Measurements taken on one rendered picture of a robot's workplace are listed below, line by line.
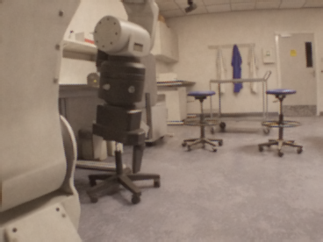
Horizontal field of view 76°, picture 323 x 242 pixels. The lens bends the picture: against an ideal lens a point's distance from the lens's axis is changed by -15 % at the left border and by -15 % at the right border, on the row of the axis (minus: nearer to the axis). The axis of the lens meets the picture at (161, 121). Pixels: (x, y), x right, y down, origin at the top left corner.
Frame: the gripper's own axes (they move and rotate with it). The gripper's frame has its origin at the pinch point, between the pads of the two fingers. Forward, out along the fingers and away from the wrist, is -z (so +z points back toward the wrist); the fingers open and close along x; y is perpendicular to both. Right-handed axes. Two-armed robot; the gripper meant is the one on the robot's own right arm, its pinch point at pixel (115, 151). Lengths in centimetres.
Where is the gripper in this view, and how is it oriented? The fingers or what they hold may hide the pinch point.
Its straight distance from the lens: 50.8
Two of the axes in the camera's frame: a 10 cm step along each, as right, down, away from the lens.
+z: 1.2, -9.7, -2.1
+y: -4.8, 1.3, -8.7
